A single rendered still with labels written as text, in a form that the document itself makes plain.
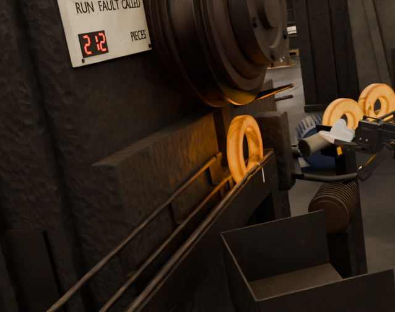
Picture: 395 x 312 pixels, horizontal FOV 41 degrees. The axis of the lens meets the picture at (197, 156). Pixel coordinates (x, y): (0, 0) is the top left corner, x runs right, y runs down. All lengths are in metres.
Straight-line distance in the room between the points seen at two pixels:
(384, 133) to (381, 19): 2.65
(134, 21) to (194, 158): 0.35
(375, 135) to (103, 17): 0.73
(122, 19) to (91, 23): 0.10
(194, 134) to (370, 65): 2.91
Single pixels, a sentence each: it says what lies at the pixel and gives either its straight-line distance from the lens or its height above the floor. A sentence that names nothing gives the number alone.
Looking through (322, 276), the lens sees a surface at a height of 0.61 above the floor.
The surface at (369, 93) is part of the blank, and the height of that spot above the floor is 0.78.
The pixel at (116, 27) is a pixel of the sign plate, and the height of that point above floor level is 1.12.
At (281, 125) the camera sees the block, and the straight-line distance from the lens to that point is 1.57.
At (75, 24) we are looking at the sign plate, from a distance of 1.01.
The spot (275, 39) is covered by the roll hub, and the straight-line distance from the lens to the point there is 1.36.
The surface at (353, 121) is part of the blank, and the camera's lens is 1.79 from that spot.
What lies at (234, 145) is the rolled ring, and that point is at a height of 0.79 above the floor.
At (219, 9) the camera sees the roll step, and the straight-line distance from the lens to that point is 1.18.
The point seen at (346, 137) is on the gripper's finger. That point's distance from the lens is 1.42.
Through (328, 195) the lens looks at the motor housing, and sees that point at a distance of 1.64.
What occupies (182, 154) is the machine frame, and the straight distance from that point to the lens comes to 1.22.
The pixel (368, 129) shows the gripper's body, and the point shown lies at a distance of 1.40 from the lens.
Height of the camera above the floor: 1.10
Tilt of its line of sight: 14 degrees down
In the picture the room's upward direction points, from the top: 10 degrees counter-clockwise
